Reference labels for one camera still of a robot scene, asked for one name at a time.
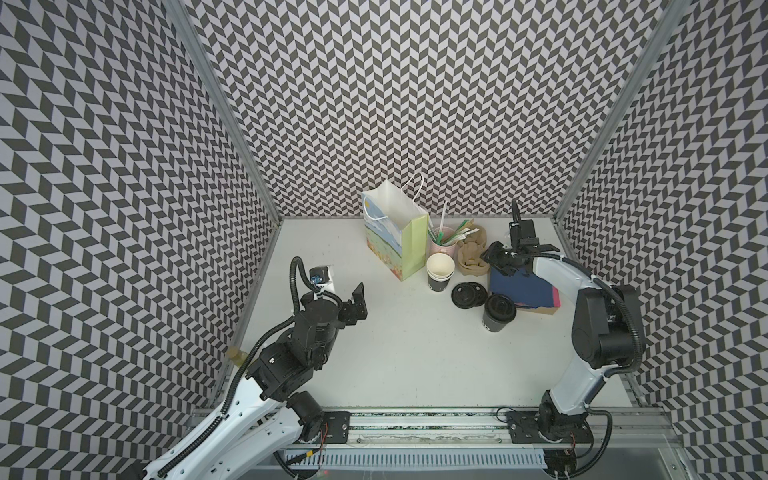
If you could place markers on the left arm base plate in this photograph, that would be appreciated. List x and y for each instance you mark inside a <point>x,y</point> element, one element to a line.
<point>331,427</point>

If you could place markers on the stack of brown cup carriers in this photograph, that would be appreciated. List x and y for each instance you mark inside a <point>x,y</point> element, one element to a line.
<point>469,251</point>

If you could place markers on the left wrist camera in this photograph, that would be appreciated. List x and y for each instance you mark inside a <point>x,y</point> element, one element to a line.
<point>321,278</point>

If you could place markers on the pink napkin stack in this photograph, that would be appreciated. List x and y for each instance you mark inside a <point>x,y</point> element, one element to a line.
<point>556,301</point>

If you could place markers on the dark blue napkin stack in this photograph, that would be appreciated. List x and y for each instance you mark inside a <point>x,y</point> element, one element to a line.
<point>521,288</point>

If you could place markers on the illustrated green paper gift bag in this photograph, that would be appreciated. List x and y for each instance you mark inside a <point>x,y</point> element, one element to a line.
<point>396,228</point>

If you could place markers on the stack of black cup lids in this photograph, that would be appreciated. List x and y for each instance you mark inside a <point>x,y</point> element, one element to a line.
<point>467,295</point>

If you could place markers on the yellow liquid bottle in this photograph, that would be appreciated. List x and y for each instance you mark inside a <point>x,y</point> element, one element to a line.
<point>237,356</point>

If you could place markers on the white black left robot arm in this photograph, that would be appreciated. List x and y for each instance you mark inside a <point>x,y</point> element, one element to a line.
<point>265,408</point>

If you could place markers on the aluminium front rail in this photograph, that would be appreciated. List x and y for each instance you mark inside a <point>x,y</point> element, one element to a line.
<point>480,427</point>

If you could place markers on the pink metal bucket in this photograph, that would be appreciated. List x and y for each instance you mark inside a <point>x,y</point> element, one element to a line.
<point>440,241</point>

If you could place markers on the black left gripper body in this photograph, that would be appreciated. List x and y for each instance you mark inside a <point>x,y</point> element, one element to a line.
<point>342,319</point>

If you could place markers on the white wrapped straw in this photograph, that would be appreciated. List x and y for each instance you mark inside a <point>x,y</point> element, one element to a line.
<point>442,218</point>

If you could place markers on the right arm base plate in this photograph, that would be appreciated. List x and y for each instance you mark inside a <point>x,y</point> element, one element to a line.
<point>525,427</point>

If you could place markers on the stack of black paper cups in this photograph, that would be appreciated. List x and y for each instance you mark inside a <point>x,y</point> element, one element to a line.
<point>440,268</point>

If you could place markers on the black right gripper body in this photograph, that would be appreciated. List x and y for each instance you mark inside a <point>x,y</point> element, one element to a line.
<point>520,246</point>

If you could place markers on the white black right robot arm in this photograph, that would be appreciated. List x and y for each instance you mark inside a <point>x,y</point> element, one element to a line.
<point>606,332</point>

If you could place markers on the brown cardboard box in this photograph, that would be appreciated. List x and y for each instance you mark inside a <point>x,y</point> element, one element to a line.
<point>538,310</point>

